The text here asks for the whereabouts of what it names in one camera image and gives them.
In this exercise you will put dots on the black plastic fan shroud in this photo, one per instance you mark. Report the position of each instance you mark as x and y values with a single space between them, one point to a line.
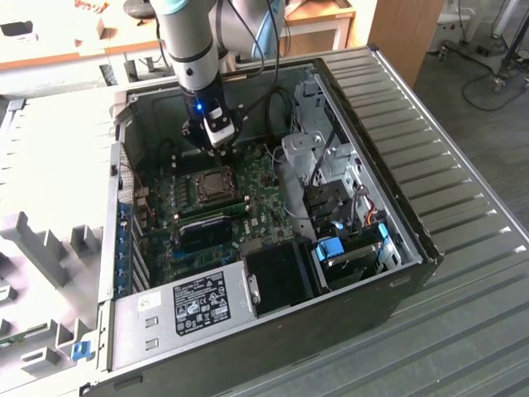
277 273

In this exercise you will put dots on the hard disk in blue carrier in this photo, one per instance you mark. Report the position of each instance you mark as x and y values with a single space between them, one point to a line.
330 248

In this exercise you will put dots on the green motherboard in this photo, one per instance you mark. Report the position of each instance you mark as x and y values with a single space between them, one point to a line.
268 207

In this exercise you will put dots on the green RAM stick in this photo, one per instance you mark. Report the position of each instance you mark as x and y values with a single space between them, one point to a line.
211 211
20 336

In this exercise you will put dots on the silver power supply unit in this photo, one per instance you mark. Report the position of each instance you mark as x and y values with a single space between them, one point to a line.
132 331

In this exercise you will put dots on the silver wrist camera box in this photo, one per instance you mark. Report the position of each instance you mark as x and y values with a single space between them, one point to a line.
219 134

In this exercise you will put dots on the grey parts rack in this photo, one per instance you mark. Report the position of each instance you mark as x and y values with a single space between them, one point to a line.
45 252

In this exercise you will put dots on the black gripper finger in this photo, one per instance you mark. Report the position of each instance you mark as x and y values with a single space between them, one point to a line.
236 128
194 134

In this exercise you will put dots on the red printed packet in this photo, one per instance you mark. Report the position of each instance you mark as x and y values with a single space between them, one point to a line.
93 5

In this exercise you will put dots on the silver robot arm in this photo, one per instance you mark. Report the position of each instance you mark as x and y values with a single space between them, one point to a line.
186 45

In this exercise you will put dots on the blue plastic clip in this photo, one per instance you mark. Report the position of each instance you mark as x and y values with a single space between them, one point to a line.
80 350

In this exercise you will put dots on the black desk device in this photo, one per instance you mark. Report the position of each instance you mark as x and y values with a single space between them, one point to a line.
16 28

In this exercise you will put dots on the black plastic disk bay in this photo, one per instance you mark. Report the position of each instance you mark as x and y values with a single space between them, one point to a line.
326 202

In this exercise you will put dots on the black wheeled stand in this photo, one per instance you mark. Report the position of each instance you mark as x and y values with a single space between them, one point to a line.
508 58

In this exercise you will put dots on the brown wooden cabinet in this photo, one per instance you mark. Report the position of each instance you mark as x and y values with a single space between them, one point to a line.
401 33

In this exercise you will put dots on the CPU socket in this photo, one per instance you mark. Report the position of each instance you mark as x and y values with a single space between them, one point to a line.
215 200

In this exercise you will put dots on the silver CPU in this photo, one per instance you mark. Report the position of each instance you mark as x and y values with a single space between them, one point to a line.
217 184

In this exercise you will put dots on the blue expansion slot retainer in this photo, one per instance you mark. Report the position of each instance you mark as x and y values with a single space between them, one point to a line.
124 248

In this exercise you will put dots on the light wooden desk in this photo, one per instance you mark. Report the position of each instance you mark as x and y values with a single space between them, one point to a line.
49 45

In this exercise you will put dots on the round coin battery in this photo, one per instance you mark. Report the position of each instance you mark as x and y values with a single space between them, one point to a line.
258 153

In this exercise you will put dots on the white machine base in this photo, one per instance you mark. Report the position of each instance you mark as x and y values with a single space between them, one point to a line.
448 25

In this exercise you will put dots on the round dark grey object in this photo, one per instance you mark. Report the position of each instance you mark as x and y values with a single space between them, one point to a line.
138 7

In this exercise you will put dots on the finned chipset heatsink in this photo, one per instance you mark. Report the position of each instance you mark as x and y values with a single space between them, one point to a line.
204 237

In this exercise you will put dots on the small wooden table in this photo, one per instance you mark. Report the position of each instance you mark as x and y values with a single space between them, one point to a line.
318 16

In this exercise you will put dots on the brown cardboard box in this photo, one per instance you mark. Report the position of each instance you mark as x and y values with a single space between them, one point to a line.
100 29

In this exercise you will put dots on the black PC case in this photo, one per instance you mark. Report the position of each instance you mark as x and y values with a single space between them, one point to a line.
289 347

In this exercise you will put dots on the silver metal drive cage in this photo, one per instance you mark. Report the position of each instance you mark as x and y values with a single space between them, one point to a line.
297 153

